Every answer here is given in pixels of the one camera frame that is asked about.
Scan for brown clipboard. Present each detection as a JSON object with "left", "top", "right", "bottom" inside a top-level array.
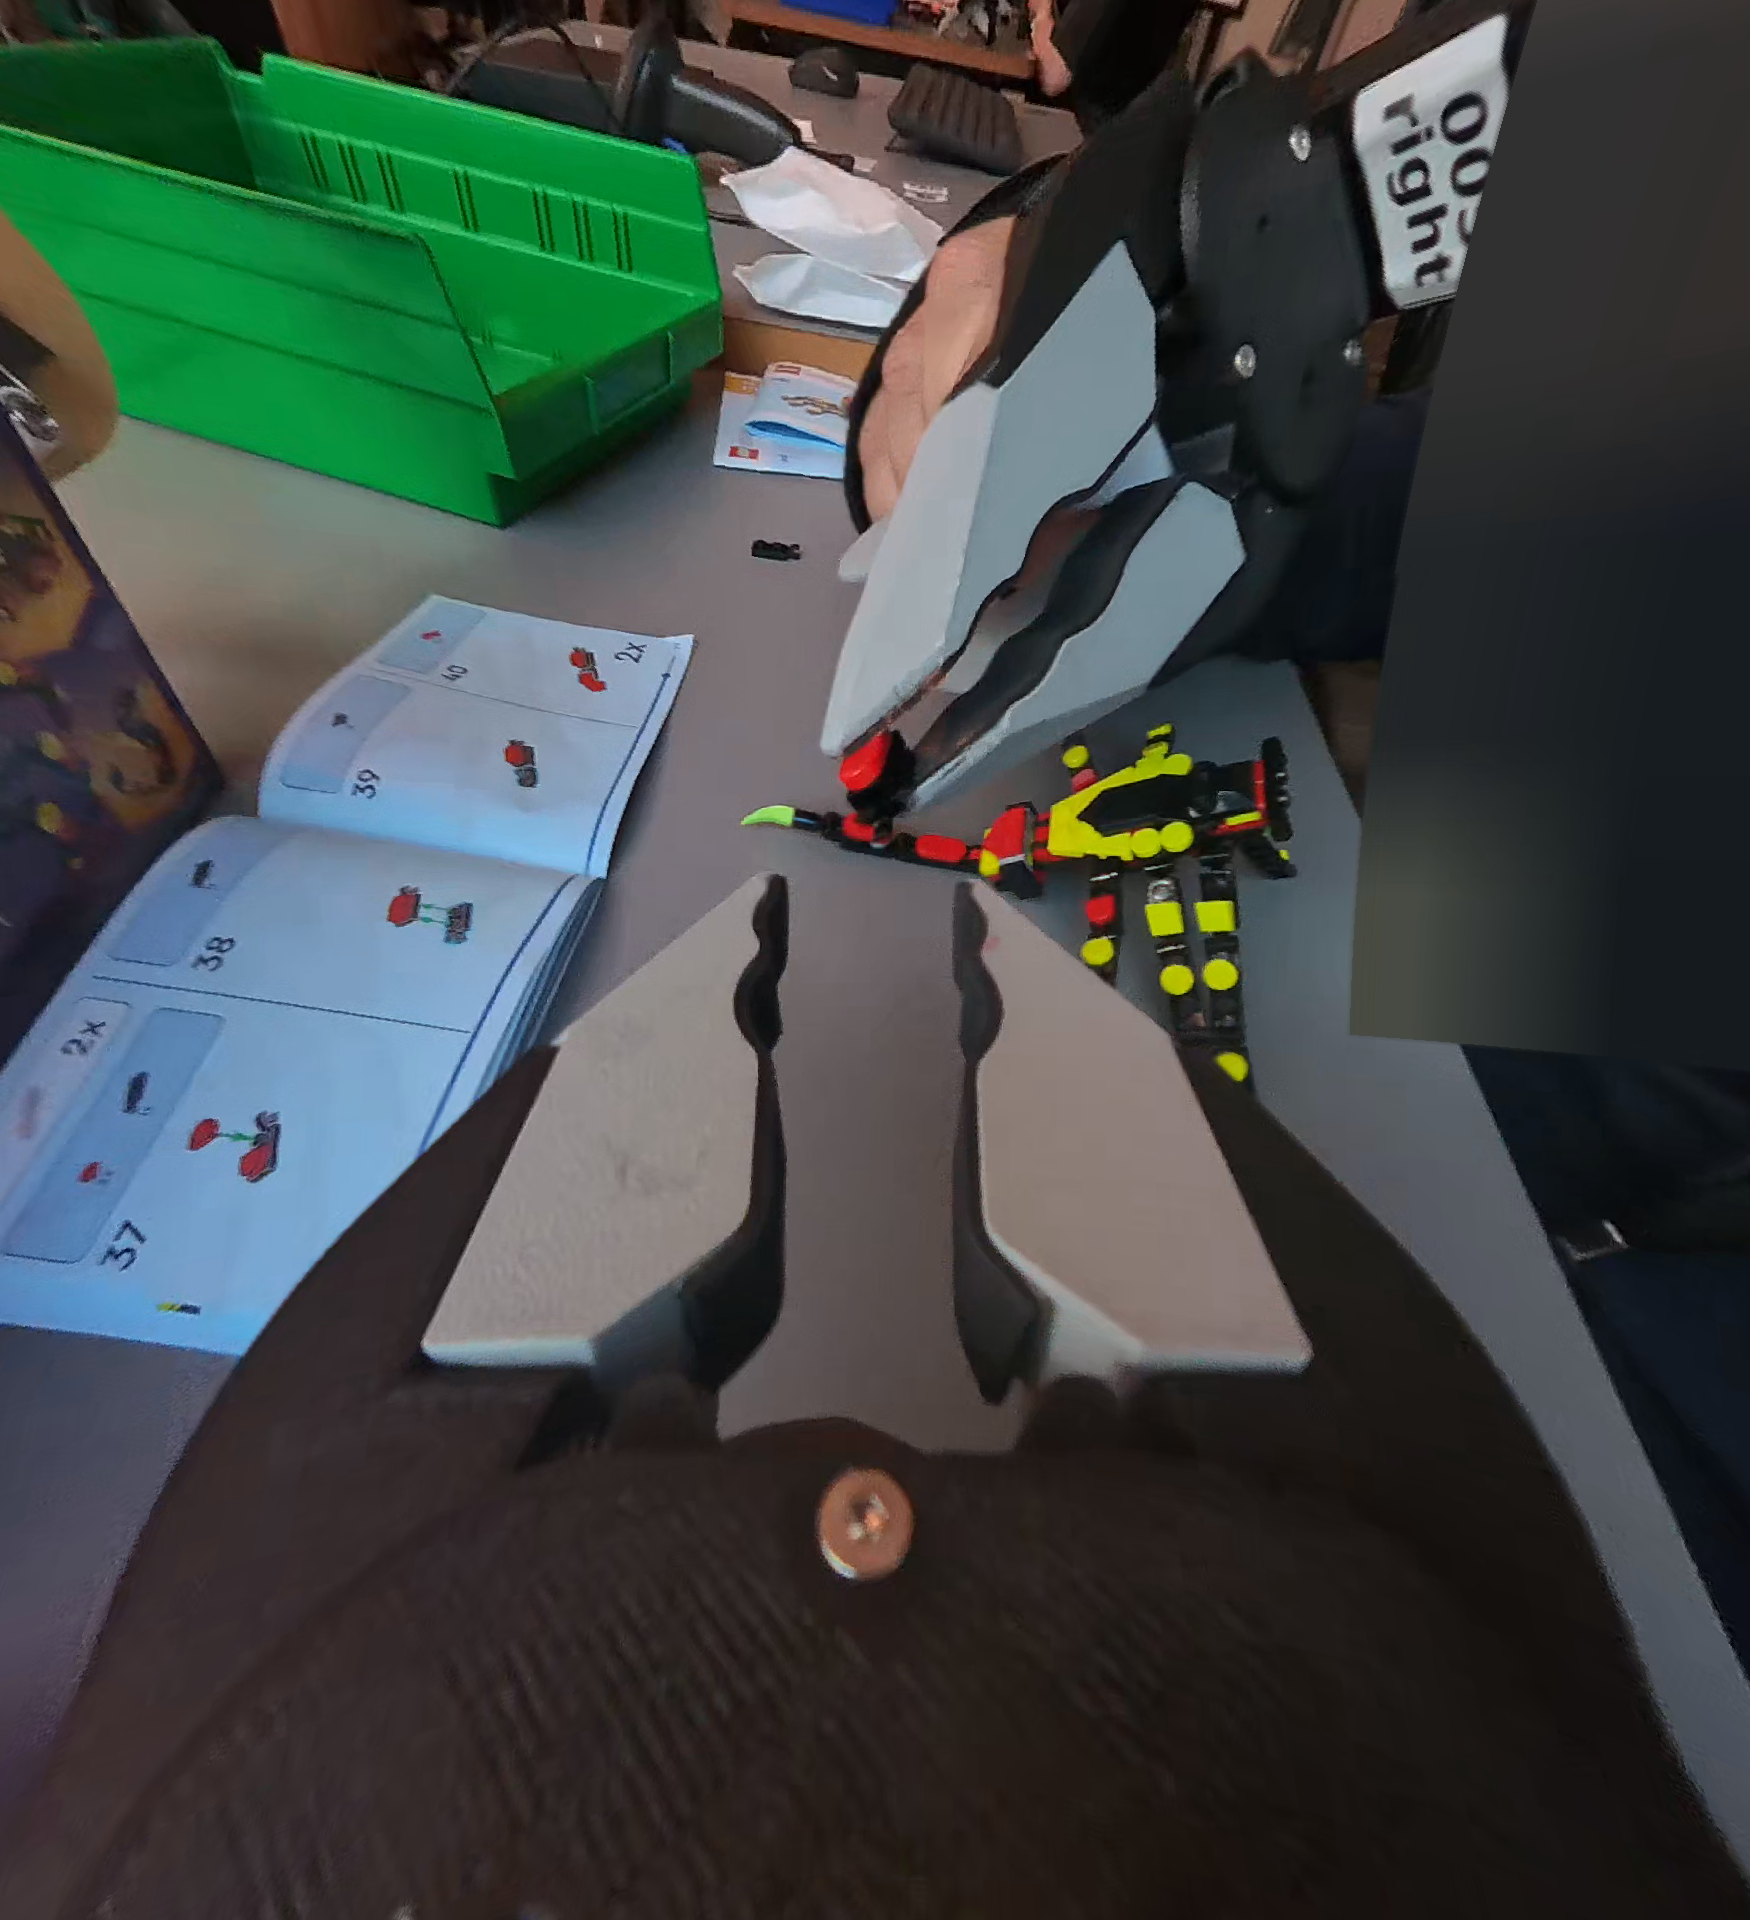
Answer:
[{"left": 0, "top": 110, "right": 119, "bottom": 482}]

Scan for person's dark trousers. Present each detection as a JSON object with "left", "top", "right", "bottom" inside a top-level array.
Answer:
[{"left": 1458, "top": 1042, "right": 1750, "bottom": 1786}]

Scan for small white blue leaflet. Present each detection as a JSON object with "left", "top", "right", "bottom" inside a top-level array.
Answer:
[{"left": 712, "top": 363, "right": 864, "bottom": 482}]

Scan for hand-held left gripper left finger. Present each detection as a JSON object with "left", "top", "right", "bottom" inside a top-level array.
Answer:
[{"left": 421, "top": 873, "right": 792, "bottom": 1404}]

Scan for open lego instruction booklet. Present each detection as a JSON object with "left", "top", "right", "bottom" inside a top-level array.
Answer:
[{"left": 0, "top": 593, "right": 698, "bottom": 1358}]

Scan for black yellow lego model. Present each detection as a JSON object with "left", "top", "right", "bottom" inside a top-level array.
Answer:
[{"left": 738, "top": 723, "right": 1299, "bottom": 1085}]

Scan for person's right hand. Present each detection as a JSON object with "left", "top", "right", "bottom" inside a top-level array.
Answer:
[{"left": 854, "top": 225, "right": 1032, "bottom": 530}]

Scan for clear plastic bag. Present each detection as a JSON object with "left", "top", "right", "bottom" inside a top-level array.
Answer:
[
  {"left": 730, "top": 252, "right": 908, "bottom": 333},
  {"left": 719, "top": 144, "right": 947, "bottom": 286}
]

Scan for purple lego set box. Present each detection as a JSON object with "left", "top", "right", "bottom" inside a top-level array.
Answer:
[{"left": 0, "top": 268, "right": 227, "bottom": 1192}]

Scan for small red black lego piece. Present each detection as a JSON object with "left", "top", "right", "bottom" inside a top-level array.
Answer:
[{"left": 836, "top": 729, "right": 918, "bottom": 843}]

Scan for green plastic storage bin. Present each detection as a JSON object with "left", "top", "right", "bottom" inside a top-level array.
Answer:
[{"left": 0, "top": 35, "right": 728, "bottom": 530}]

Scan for black barcode scanner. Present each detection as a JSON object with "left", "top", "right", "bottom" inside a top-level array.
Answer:
[{"left": 454, "top": 31, "right": 795, "bottom": 165}]

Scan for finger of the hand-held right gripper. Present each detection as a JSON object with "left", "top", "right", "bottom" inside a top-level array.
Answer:
[
  {"left": 908, "top": 477, "right": 1252, "bottom": 815},
  {"left": 818, "top": 237, "right": 1177, "bottom": 758}
]

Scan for black keyboard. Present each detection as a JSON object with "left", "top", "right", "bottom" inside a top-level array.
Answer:
[{"left": 886, "top": 63, "right": 1030, "bottom": 176}]

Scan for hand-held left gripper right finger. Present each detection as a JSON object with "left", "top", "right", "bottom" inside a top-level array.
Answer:
[{"left": 949, "top": 877, "right": 1314, "bottom": 1406}]

